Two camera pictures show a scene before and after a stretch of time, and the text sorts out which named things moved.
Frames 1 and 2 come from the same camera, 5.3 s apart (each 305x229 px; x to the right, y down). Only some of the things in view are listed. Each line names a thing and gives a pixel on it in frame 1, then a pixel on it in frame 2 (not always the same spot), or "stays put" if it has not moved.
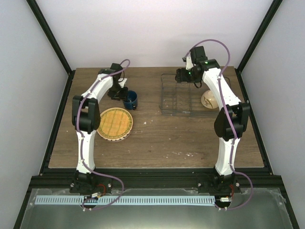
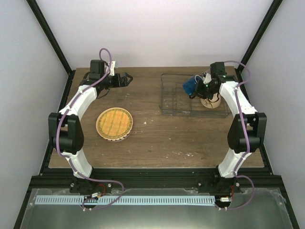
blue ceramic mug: [132, 100] -> [189, 84]
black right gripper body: [189, 78] -> [206, 91]
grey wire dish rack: [183, 99] stays put
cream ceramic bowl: [208, 100] stays put
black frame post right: [269, 17] stays put
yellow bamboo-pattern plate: [116, 124] stays put
